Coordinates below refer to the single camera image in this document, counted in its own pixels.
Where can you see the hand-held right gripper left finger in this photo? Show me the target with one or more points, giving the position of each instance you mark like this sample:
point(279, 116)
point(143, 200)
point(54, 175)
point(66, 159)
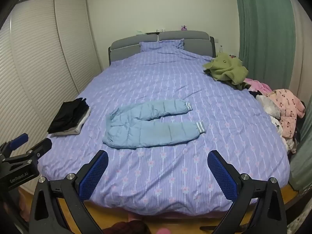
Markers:
point(93, 175)

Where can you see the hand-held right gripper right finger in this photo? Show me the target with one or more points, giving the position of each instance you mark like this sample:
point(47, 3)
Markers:
point(221, 175)

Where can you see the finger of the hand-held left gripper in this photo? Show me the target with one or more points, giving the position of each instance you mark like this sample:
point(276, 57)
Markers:
point(18, 140)
point(42, 146)

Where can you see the light blue padded pants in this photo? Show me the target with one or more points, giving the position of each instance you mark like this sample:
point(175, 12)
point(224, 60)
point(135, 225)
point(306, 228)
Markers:
point(146, 130)

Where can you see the stack of dark folded clothes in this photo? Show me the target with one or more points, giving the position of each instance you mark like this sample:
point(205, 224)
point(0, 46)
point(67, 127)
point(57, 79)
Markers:
point(69, 114)

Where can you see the dark red cloth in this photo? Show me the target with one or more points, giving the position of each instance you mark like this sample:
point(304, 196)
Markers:
point(129, 228)

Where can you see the white louvered wardrobe doors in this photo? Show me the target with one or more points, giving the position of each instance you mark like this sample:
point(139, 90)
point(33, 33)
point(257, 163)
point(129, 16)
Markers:
point(48, 65)

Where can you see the white cloth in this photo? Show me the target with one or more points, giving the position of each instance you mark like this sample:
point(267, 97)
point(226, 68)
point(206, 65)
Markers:
point(267, 104)

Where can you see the pink printed padded jacket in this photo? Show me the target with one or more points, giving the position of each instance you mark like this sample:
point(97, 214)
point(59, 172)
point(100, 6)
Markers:
point(287, 107)

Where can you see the pink cloth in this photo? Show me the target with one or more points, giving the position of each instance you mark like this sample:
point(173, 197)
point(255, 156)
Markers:
point(258, 85)

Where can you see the olive green garment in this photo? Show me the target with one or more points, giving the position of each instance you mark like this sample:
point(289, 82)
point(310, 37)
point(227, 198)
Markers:
point(226, 68)

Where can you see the bed with purple sheet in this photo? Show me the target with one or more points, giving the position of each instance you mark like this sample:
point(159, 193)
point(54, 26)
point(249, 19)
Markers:
point(170, 78)

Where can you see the grey padded headboard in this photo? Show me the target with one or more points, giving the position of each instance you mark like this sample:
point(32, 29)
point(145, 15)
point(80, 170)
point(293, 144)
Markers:
point(126, 45)

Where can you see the purple flowered pillow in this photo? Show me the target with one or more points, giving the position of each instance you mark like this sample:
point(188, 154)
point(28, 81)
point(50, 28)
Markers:
point(160, 45)

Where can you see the green curtain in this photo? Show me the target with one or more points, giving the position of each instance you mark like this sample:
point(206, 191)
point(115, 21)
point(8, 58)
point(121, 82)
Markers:
point(263, 29)

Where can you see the small purple toy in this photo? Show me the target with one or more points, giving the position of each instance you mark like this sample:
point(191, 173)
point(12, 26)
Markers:
point(184, 28)

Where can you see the flat black item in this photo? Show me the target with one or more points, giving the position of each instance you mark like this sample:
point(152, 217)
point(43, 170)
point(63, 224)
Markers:
point(152, 33)

